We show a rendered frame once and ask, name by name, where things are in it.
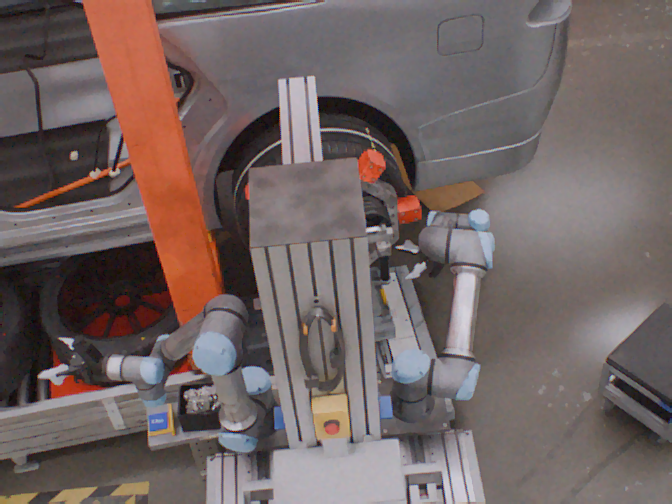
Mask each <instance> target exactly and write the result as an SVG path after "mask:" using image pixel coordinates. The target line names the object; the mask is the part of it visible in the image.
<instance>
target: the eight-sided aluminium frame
mask: <svg viewBox="0 0 672 504"><path fill-rule="evenodd" d="M360 184H361V189H362V190H364V191H366V192H368V193H370V194H372V195H373V196H375V197H377V198H379V199H381V200H383V201H384V207H385V206H387V209H388V212H389V215H390V218H391V221H392V227H388V228H392V229H393V232H394V239H390V240H389V241H390V244H391V245H392V244H394V243H395V242H396V241H397V240H398V239H399V232H398V201H397V195H396V192H395V190H394V187H393V186H391V185H389V183H385V182H384V181H382V180H380V179H378V178H377V180H376V181H375V182H374V183H373V184H372V183H369V182H367V181H364V180H361V179H360ZM368 252H369V265H370V264H372V263H373V262H374V261H375V260H376V259H377V258H378V255H377V252H376V249H375V245H374V243H369V244H368Z"/></svg>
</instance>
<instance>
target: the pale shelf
mask: <svg viewBox="0 0 672 504"><path fill-rule="evenodd" d="M171 405H172V408H173V417H174V427H175V436H173V435H172V433H171V432H167V433H163V434H158V435H153V436H149V430H148V441H149V448H150V450H151V451H153V450H158V449H162V448H167V447H172V446H177V445H182V444H187V443H192V442H197V441H202V440H206V439H211V438H216V437H219V433H220V432H221V429H218V430H206V431H195V432H183V430H182V427H181V425H180V422H179V419H178V417H177V406H178V403H174V404H171ZM162 412H167V413H169V407H168V405H164V406H159V407H156V408H149V409H146V414H147V427H148V415H152V414H157V413H162Z"/></svg>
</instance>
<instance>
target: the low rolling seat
mask: <svg viewBox="0 0 672 504"><path fill-rule="evenodd" d="M597 392H599V393H601V395H603V396H604V397H606V399H605V401H604V405H605V406H604V411H605V412H608V413H609V412H610V411H611V409H612V408H613V406H614V405H615V404H616V405H617V406H619V407H620V408H621V409H623V410H624V411H626V412H627V413H629V414H630V415H631V416H633V417H634V418H636V419H637V420H639V421H640V422H641V423H643V424H644V425H646V426H647V427H649V428H650V429H652V430H653V431H654V432H653V433H652V434H651V435H650V437H649V438H650V441H651V443H652V444H655V445H660V444H664V443H666V442H667V441H668V440H669V442H670V443H671V442H672V305H670V304H669V303H667V302H663V303H661V304H660V305H659V306H658V307H657V308H656V309H655V310H654V311H653V312H652V313H651V314H650V315H649V316H648V317H647V318H646V319H645V320H644V321H643V322H642V323H641V324H640V325H639V326H638V327H637V328H636V329H635V330H634V331H633V332H632V333H630V334H629V335H628V336H627V337H626V338H625V339H624V340H623V341H622V342H621V343H620V344H619V345H618V346H617V347H616V348H615V349H614V350H613V351H612V352H611V353H610V354H609V355H608V356H607V359H606V361H604V363H603V367H602V372H601V376H600V381H599V385H598V390H597Z"/></svg>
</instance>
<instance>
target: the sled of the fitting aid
mask: <svg viewBox="0 0 672 504"><path fill-rule="evenodd" d="M370 274H371V278H372V281H373V284H374V288H375V291H376V295H377V298H378V301H379V305H380V308H381V312H382V315H383V322H378V323H373V327H374V342H376V341H381V340H386V339H391V338H396V327H395V323H394V320H393V317H392V314H391V310H390V307H389V304H388V300H387V296H386V293H385V290H384V287H383V285H382V284H380V281H379V277H380V274H379V271H378V267H372V268H370Z"/></svg>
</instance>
